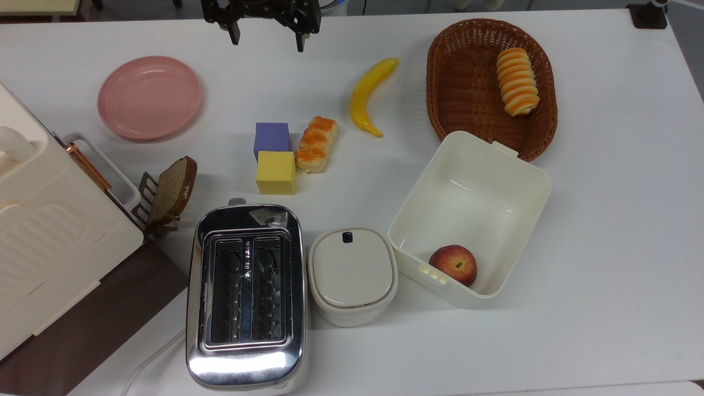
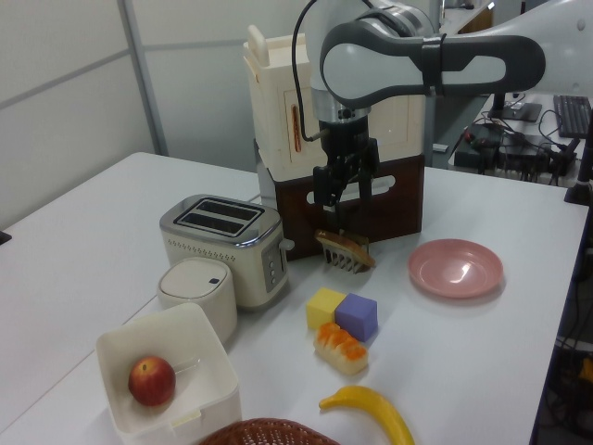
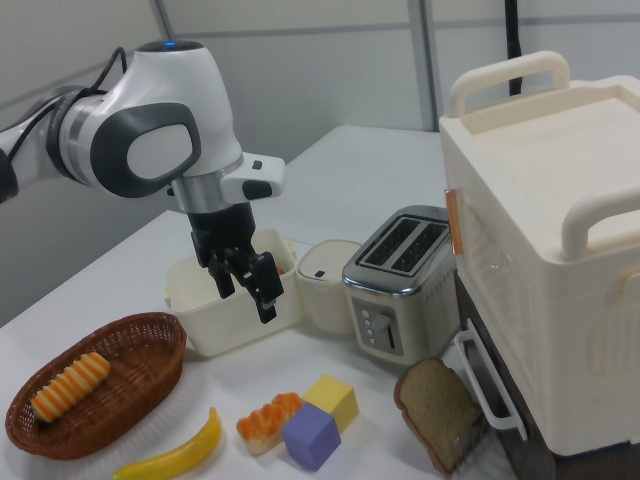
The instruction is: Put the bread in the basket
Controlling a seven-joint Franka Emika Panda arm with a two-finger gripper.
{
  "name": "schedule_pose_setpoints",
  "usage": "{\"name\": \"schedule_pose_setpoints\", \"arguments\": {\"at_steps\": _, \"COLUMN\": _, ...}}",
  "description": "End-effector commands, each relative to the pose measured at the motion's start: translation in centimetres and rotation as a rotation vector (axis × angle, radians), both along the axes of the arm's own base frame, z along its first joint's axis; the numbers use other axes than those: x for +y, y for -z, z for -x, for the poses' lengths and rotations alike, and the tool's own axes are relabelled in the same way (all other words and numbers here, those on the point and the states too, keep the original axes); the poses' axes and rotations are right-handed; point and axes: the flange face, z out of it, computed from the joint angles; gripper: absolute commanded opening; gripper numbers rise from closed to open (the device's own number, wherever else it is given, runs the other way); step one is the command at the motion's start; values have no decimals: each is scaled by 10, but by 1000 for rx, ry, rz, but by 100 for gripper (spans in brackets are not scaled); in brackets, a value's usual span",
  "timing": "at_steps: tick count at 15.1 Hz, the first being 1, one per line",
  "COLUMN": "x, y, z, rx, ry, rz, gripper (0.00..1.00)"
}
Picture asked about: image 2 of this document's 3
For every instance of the yellow cube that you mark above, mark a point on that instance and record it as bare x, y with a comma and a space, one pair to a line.
322, 308

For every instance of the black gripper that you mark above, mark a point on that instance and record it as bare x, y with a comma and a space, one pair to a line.
345, 139

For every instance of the cream toy cabinet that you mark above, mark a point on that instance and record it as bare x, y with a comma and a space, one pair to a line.
273, 92

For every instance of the yellow banana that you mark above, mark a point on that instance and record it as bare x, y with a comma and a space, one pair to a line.
370, 403

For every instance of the brown toast slice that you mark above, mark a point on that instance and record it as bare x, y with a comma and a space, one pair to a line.
349, 249

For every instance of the black monitor stand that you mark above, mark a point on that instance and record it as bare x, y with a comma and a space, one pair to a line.
514, 111

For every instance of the brown wicker basket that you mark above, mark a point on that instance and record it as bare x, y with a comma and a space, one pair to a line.
268, 433

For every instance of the cream chrome toaster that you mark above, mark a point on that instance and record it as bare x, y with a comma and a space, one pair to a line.
218, 250

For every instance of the black keyboard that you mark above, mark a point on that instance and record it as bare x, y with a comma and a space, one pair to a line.
574, 116

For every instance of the pink plate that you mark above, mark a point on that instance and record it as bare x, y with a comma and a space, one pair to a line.
456, 269

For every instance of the purple cube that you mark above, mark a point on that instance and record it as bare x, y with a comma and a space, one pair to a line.
357, 317

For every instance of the bronze toast rack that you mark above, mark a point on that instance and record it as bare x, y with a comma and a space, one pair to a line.
337, 264

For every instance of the brown wooden cupboard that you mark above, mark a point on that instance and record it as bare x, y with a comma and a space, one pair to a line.
477, 18

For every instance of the black table clamp post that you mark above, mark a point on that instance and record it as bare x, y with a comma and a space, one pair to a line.
579, 192

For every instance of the small white lidded bin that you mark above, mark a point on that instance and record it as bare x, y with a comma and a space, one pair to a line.
199, 296

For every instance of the white square plastic container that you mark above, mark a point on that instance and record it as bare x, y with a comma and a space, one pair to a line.
204, 371

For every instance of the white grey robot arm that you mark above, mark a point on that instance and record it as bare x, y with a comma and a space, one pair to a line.
370, 69

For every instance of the black flat object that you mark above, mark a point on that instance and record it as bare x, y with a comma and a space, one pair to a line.
4, 237

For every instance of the orange glazed bread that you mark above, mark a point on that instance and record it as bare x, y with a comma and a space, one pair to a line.
340, 350

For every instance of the red apple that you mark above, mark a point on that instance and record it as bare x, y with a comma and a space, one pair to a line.
152, 381

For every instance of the black electronics box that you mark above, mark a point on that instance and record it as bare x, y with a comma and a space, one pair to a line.
509, 153

